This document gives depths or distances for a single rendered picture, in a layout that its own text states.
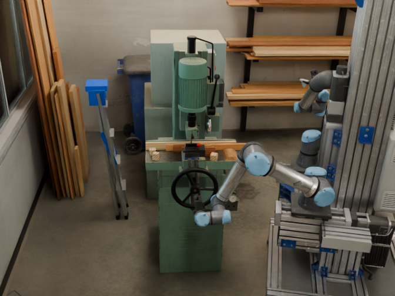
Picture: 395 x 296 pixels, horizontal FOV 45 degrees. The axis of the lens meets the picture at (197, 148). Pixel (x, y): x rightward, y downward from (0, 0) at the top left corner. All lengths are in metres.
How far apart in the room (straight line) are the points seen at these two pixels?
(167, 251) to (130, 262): 0.36
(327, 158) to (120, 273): 1.66
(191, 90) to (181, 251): 1.16
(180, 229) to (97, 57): 2.58
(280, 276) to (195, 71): 1.41
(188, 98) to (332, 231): 1.14
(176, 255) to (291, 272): 0.80
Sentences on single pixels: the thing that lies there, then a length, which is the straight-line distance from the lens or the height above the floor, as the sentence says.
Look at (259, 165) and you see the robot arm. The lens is 2.38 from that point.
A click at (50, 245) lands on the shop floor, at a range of 3.86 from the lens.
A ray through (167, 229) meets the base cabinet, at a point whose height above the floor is 0.38.
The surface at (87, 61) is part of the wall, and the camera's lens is 5.28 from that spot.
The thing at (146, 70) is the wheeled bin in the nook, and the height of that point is 0.93.
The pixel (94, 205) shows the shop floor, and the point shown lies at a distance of 4.24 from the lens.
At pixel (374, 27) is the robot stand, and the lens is 2.60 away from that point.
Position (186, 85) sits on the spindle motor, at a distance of 2.87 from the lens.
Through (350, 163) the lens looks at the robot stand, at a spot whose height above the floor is 1.04.
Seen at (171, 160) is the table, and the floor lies 0.90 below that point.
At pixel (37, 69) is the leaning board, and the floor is 1.18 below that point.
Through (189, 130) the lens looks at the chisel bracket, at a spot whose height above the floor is 1.07.
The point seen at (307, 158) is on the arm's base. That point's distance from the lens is 3.17.
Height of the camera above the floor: 2.32
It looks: 27 degrees down
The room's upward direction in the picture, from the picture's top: 2 degrees clockwise
